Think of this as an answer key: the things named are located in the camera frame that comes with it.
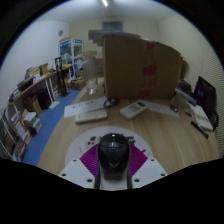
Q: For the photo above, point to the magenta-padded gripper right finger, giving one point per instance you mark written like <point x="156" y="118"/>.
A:
<point x="150" y="172"/>

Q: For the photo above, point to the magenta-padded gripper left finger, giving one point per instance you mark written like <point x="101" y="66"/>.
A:
<point x="76" y="173"/>

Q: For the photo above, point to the black computer mouse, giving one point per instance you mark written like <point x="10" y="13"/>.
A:
<point x="113" y="153"/>

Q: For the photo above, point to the plain white flat remote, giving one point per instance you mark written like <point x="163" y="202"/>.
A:
<point x="91" y="116"/>

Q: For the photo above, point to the white remote control with buttons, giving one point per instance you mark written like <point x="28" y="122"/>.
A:
<point x="133" y="109"/>

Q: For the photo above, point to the black marker pen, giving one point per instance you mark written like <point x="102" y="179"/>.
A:
<point x="199" y="129"/>

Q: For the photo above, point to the printed white paper sheet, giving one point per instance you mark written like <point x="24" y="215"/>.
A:
<point x="81" y="107"/>

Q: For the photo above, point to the small black clip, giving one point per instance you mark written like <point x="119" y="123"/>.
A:
<point x="173" y="108"/>

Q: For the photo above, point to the thick white book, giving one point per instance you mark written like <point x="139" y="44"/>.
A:
<point x="204" y="117"/>

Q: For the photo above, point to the cluttered wooden shelf unit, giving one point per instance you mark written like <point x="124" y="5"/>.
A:
<point x="23" y="113"/>

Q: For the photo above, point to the black office chair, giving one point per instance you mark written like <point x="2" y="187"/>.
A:
<point x="205" y="93"/>

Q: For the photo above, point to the clear plastic jar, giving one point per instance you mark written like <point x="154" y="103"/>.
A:
<point x="90" y="76"/>

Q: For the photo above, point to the large taped cardboard box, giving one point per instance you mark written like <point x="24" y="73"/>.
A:
<point x="133" y="66"/>

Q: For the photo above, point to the blue and white cabinet machine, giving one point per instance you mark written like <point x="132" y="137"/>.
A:
<point x="70" y="55"/>

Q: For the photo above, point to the ceiling tube light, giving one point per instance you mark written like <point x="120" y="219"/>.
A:
<point x="104" y="2"/>

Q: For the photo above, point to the round wall clock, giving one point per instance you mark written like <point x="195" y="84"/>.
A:
<point x="60" y="33"/>

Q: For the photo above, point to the small wall window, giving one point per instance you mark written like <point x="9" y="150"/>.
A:
<point x="112" y="26"/>

